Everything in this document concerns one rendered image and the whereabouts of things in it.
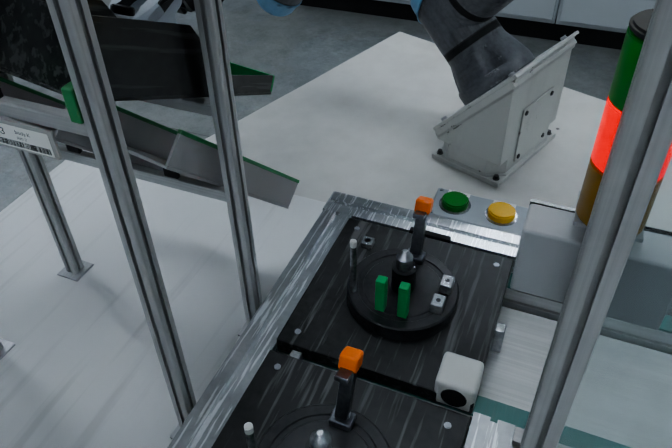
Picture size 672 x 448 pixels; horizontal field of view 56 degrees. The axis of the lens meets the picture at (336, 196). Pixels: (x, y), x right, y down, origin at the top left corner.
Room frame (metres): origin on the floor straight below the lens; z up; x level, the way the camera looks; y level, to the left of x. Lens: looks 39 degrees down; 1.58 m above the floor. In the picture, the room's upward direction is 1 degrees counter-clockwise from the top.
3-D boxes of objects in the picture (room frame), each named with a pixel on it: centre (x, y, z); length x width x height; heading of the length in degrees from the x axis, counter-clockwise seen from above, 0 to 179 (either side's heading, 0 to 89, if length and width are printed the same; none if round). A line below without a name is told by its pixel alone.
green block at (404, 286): (0.50, -0.08, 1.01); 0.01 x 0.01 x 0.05; 67
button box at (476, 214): (0.71, -0.24, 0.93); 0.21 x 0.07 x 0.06; 67
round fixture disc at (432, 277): (0.55, -0.08, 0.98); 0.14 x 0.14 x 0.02
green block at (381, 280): (0.52, -0.05, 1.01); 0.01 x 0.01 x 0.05; 67
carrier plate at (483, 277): (0.55, -0.08, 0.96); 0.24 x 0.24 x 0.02; 67
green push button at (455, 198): (0.74, -0.18, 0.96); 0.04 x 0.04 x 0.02
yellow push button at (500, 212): (0.71, -0.24, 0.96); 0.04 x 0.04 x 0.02
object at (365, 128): (1.02, -0.28, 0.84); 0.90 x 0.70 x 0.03; 48
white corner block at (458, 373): (0.42, -0.13, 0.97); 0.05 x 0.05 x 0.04; 67
